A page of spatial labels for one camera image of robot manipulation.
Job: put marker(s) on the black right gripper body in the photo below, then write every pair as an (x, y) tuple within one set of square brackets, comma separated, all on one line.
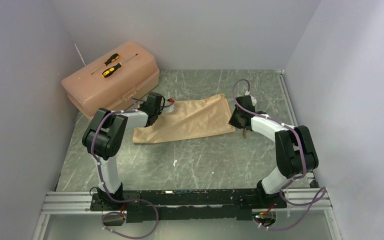
[(235, 119)]

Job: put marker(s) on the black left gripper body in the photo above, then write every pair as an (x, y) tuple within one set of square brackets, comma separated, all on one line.
[(159, 110)]

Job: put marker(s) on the orange cloth napkin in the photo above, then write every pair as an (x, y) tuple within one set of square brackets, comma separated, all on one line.
[(190, 119)]

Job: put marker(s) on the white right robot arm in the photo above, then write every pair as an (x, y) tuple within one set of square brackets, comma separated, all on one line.
[(295, 153)]

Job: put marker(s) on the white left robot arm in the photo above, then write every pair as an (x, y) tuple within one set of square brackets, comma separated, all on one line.
[(105, 133)]

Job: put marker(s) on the brown wooden utensil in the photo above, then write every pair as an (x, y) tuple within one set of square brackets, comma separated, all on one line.
[(244, 133)]

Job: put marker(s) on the pink plastic toolbox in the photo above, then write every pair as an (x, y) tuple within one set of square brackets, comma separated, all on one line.
[(128, 71)]

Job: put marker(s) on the lower yellow black screwdriver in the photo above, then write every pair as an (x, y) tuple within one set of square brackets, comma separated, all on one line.
[(116, 68)]

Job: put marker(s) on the yellow black screwdriver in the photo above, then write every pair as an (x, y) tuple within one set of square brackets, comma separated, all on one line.
[(112, 59), (116, 68)]

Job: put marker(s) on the upper yellow black screwdriver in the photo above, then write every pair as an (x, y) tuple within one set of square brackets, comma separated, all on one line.
[(112, 59)]

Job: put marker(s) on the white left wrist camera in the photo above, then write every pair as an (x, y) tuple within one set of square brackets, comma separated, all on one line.
[(169, 106)]

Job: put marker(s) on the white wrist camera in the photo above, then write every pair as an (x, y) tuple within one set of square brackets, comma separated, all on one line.
[(252, 99), (169, 106)]

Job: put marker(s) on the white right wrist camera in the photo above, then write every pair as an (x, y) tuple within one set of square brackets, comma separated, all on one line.
[(252, 99)]

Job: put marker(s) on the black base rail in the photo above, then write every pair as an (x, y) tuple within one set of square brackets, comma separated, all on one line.
[(148, 205)]

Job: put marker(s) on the aluminium frame rail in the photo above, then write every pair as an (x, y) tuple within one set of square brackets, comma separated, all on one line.
[(78, 202)]

